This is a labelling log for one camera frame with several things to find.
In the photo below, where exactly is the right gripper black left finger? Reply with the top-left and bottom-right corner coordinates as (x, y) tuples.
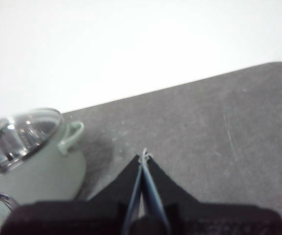
(89, 154), (143, 235)

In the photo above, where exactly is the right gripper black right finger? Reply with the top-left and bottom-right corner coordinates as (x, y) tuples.
(142, 156), (201, 232)

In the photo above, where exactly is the pale green electric pot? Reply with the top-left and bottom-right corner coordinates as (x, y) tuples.
(0, 120), (87, 235)

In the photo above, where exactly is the glass lid with green knob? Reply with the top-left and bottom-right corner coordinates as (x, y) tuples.
(0, 107), (64, 184)

